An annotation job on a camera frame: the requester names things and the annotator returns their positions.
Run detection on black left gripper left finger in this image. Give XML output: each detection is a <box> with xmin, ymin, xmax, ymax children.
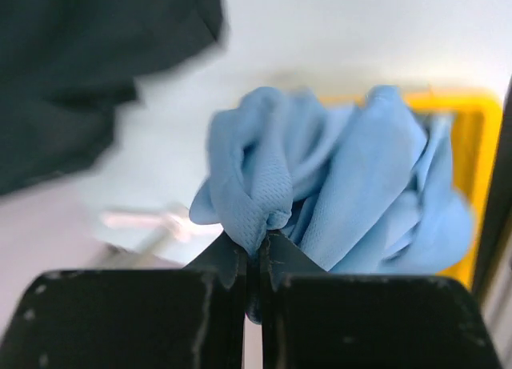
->
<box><xmin>1</xmin><ymin>235</ymin><xmax>247</xmax><ymax>368</ymax></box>

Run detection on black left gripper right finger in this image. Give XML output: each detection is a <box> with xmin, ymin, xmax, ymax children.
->
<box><xmin>259</xmin><ymin>232</ymin><xmax>501</xmax><ymax>368</ymax></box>

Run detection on light blue mesh shorts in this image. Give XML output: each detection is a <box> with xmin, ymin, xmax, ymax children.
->
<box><xmin>190</xmin><ymin>86</ymin><xmax>474</xmax><ymax>275</ymax></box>

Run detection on black shorts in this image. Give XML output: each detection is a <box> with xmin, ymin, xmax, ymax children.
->
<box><xmin>1</xmin><ymin>0</ymin><xmax>223</xmax><ymax>195</ymax></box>

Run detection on white rack base foot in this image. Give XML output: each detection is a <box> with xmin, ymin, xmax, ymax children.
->
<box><xmin>99</xmin><ymin>203</ymin><xmax>213</xmax><ymax>254</ymax></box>

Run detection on yellow plastic tray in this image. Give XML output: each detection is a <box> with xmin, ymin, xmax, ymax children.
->
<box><xmin>296</xmin><ymin>85</ymin><xmax>502</xmax><ymax>283</ymax></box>

